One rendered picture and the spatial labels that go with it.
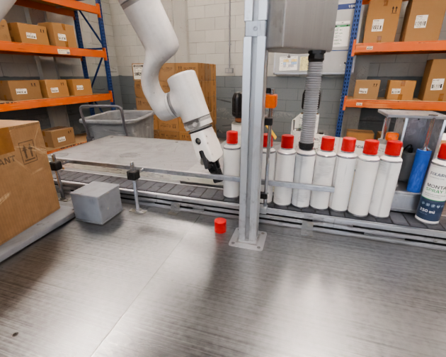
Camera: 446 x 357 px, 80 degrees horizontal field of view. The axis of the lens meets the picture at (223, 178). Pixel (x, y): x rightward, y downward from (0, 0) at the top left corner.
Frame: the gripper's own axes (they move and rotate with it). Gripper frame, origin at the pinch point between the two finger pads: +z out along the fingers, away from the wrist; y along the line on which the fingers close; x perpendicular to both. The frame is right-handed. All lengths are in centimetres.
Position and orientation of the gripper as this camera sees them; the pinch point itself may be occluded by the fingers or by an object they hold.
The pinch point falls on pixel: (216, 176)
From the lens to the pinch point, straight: 83.8
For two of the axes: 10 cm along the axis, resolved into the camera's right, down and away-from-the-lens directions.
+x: -9.0, 2.2, 3.8
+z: 3.3, 9.1, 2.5
